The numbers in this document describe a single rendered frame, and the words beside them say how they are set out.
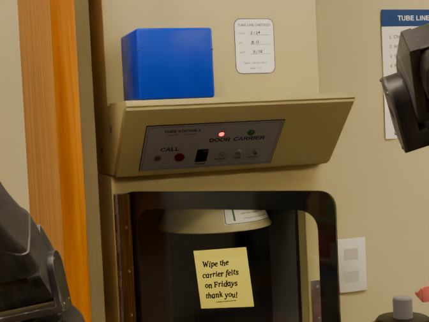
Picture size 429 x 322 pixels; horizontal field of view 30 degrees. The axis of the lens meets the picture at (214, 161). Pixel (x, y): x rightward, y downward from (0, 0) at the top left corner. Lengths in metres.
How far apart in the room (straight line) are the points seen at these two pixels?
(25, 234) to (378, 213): 1.15
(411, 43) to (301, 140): 0.53
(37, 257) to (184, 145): 0.39
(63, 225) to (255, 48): 0.38
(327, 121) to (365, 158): 0.63
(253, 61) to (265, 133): 0.13
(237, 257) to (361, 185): 0.74
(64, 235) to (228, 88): 0.32
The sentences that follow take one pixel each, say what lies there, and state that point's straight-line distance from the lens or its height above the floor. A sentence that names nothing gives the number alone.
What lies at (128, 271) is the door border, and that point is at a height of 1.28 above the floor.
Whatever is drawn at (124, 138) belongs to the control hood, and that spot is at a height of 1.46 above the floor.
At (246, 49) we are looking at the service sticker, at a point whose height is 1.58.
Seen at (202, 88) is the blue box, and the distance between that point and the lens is 1.03.
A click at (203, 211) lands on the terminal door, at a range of 1.04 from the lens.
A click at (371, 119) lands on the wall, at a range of 1.74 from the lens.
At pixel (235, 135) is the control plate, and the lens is 1.08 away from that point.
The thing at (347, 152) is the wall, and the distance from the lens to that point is 1.71.
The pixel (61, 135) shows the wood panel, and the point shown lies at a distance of 1.01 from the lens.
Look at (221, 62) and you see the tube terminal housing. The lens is 1.15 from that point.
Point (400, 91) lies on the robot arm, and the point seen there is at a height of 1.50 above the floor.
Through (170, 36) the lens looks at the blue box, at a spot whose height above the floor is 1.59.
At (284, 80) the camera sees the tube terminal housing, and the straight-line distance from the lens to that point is 1.19.
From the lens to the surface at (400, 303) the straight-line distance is 1.21.
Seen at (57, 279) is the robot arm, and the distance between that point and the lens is 0.76.
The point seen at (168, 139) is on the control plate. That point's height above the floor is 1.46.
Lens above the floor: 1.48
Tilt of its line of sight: 3 degrees down
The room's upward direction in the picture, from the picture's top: 3 degrees counter-clockwise
